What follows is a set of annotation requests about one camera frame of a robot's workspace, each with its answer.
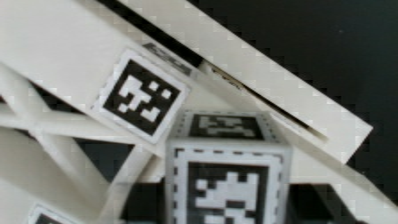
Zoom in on white fence frame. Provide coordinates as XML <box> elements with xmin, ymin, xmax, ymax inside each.
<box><xmin>117</xmin><ymin>0</ymin><xmax>371</xmax><ymax>162</ymax></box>

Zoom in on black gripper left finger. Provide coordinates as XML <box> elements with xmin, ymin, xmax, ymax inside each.
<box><xmin>118</xmin><ymin>183</ymin><xmax>165</xmax><ymax>224</ymax></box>

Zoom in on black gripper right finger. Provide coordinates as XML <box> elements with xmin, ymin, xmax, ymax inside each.
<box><xmin>287</xmin><ymin>183</ymin><xmax>367</xmax><ymax>224</ymax></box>

